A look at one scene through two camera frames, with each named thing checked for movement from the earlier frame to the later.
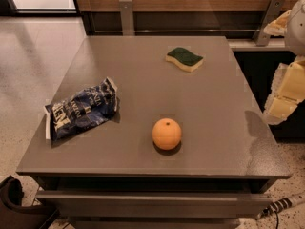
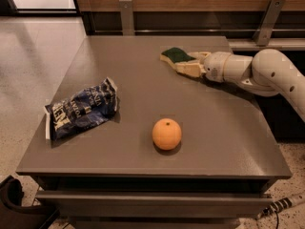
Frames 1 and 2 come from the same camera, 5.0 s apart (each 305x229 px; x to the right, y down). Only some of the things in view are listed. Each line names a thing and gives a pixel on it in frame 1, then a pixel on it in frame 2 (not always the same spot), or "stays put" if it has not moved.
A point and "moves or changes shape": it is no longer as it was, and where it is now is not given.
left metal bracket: x=127 y=17 stays put
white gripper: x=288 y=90 -> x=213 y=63
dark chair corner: x=15 y=216 stays put
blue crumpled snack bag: x=91 y=107 stays put
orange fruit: x=166 y=134 stays put
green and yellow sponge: x=184 y=59 moves or changes shape
